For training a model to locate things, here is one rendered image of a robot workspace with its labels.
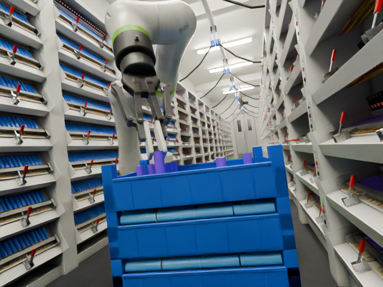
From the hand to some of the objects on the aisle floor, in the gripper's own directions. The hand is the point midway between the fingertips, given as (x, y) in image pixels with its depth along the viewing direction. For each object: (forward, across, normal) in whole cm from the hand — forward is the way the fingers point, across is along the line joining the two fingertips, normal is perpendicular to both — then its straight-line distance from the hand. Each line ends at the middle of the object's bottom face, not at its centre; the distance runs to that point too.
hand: (154, 139), depth 43 cm
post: (+47, -79, -40) cm, 100 cm away
